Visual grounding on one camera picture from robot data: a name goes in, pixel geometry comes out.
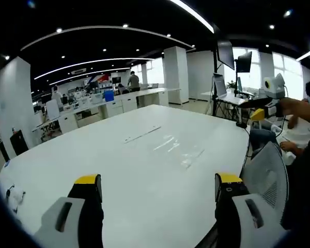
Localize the small black monitor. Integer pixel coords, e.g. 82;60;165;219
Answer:
235;51;253;74

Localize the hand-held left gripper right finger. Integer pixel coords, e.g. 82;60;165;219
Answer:
214;172;290;248

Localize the blue box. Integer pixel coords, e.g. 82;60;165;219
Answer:
103;89;115;102

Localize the large black monitor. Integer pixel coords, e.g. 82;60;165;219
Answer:
216;40;236;71

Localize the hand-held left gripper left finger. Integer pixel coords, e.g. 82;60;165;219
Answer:
33;174;104;248

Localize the white mesh office chair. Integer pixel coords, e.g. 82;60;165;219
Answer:
244;141;290;229

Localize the black chair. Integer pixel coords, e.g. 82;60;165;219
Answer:
9;129;29;156

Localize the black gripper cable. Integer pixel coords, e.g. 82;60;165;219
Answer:
275;84;290;142

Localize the long white desk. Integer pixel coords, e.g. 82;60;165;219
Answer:
32;87;182;135

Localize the clear resealable plastic bag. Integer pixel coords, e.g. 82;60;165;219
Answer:
152;133;206;170

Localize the white cloth with earphones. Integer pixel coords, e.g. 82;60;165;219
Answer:
4;183;27;214

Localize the person's dark clothing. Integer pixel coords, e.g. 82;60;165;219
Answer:
281;128;310;231

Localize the laptop on stand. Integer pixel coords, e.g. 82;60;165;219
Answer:
212;73;228;99

